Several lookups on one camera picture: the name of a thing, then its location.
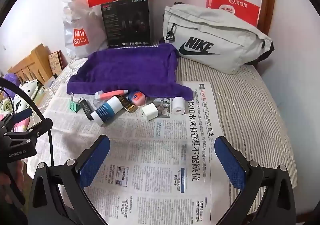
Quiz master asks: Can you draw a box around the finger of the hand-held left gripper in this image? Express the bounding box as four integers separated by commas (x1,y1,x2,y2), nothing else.
0,108,33,128
5,119,53,140

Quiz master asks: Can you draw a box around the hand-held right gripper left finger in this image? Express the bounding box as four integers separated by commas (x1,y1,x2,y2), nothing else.
26,134,111,225

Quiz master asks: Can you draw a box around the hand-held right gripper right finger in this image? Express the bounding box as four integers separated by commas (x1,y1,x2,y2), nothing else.
214,136,298,225

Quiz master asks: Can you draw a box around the green binder clip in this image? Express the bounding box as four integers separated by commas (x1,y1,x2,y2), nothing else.
69,92,81,113

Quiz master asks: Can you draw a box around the white charger plug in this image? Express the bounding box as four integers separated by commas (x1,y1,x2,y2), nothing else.
141,103,160,122

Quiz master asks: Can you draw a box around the blue and pink small jar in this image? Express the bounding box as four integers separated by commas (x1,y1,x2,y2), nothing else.
128,91,146,106

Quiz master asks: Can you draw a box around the white tape roll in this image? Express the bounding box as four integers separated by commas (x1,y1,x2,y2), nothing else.
172,96,187,114

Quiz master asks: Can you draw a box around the floral pillow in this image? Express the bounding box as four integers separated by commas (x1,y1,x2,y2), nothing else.
0,78,45,135

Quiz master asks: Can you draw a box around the purple plush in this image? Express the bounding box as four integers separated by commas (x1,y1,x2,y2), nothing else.
4,73,20,84

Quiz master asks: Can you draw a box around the wooden headboard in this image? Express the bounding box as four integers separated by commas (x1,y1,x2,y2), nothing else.
7,43,53,84

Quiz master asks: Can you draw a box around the white and blue bottle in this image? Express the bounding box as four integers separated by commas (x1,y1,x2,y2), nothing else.
90,96,123,127

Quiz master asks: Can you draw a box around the newspaper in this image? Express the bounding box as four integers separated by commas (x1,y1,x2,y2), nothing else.
27,81,223,225

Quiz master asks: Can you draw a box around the wooden plaque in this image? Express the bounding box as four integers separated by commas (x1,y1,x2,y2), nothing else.
48,50,62,77

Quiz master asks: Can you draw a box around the dark gold tube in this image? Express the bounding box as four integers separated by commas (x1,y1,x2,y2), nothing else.
117,95,137,113

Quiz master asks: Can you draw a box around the pink toothbrush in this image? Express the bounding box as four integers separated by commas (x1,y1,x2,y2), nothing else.
96,89,129,100

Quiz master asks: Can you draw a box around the purple towel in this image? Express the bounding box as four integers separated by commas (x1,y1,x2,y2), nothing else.
67,43,194,101

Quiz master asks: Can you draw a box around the white plastic shopping bag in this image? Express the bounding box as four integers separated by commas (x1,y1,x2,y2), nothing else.
62,0,108,60

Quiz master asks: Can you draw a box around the grey waist bag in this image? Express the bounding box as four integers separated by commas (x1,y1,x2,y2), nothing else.
162,3,274,74

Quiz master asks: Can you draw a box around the black headphone box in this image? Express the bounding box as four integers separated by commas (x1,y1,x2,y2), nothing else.
101,0,151,47

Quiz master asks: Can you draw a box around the red and white paper bag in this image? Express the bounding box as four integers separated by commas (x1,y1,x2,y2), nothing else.
205,0,260,28

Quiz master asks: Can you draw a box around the black cable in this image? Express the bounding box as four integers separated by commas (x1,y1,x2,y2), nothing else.
0,77,55,167

